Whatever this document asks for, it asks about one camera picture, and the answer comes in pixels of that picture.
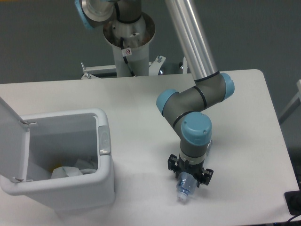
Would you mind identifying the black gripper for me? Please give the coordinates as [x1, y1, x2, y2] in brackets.
[167, 153, 214, 187]

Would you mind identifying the clear plastic water bottle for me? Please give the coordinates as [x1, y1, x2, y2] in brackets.
[176, 172, 198, 203]

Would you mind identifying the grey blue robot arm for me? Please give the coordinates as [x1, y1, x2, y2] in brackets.
[75, 0, 235, 185]

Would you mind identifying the white paper trash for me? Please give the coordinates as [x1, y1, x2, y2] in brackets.
[73, 159, 97, 175]

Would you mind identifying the white plastic trash can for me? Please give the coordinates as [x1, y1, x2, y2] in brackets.
[0, 108, 115, 211]

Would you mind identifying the white trash can lid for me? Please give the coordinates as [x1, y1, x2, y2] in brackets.
[0, 99, 30, 183]

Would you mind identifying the black device at edge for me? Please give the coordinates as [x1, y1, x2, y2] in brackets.
[284, 190, 301, 215]

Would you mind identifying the white metal base frame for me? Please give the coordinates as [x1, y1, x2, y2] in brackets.
[80, 55, 190, 80]

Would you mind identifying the white frame at right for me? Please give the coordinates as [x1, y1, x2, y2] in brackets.
[278, 80, 301, 125]

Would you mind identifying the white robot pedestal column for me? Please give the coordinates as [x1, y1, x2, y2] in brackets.
[103, 12, 155, 77]

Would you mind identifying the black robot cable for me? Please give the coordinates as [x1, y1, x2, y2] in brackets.
[120, 37, 136, 77]

